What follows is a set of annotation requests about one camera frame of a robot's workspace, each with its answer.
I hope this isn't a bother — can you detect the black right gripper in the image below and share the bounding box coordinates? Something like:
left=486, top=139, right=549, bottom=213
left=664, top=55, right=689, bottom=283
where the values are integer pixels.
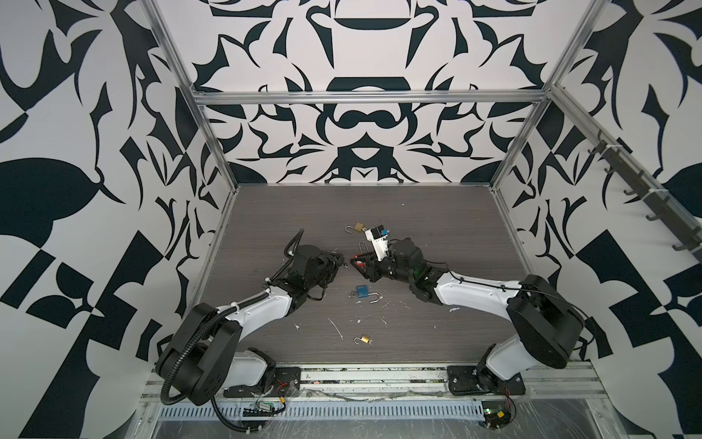
left=349, top=249, right=416, bottom=287

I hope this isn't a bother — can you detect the blue padlock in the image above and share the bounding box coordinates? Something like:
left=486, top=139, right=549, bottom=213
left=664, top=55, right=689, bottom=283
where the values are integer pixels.
left=349, top=285, right=382, bottom=304

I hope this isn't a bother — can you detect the red safety padlock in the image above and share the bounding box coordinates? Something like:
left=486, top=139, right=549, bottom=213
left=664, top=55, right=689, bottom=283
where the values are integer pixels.
left=350, top=241, right=375, bottom=274

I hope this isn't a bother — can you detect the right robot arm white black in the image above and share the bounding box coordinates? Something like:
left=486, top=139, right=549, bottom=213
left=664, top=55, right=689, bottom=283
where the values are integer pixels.
left=350, top=239, right=585, bottom=396

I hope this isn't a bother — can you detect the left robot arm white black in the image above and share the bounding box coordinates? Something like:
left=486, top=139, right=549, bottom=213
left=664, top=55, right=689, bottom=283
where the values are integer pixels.
left=155, top=245, right=345, bottom=405

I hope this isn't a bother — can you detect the small brass padlock far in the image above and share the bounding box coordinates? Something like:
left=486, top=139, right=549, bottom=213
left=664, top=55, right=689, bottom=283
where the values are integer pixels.
left=345, top=222, right=367, bottom=233

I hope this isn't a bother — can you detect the small brass padlock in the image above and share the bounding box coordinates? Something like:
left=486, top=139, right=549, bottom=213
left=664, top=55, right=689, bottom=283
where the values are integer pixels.
left=345, top=222, right=367, bottom=233
left=354, top=336, right=373, bottom=346

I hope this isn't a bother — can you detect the small brass padlock near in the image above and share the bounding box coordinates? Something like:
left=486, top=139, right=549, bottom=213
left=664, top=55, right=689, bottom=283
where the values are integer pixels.
left=354, top=336, right=373, bottom=346

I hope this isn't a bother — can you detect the left circuit board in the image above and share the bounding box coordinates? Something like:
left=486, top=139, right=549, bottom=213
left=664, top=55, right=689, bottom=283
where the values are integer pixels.
left=242, top=399, right=287, bottom=417

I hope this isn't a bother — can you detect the circuit board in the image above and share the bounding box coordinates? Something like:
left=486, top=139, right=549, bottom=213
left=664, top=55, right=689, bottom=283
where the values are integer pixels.
left=479, top=398, right=517, bottom=431
left=242, top=399, right=287, bottom=417

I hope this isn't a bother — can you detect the right circuit board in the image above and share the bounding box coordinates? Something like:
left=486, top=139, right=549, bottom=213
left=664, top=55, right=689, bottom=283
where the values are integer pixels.
left=479, top=398, right=517, bottom=431

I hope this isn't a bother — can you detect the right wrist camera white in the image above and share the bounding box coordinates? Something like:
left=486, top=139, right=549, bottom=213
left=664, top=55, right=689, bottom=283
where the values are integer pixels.
left=365, top=225, right=389, bottom=261

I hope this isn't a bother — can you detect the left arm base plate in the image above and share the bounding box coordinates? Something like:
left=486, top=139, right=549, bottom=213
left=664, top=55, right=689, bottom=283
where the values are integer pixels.
left=223, top=367, right=302, bottom=398

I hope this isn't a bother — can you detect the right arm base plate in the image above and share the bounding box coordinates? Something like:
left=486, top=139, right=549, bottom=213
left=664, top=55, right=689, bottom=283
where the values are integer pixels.
left=446, top=366, right=527, bottom=396

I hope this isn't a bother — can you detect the black corrugated cable conduit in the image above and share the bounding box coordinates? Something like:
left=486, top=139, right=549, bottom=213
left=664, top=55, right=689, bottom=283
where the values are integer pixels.
left=158, top=229, right=306, bottom=434

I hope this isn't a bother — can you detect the white slotted cable duct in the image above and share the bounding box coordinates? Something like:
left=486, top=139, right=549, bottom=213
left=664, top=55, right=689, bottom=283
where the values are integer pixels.
left=159, top=400, right=484, bottom=422

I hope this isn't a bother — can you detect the black coat hook rail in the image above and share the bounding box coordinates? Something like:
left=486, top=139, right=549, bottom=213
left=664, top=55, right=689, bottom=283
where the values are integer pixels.
left=588, top=129, right=701, bottom=263

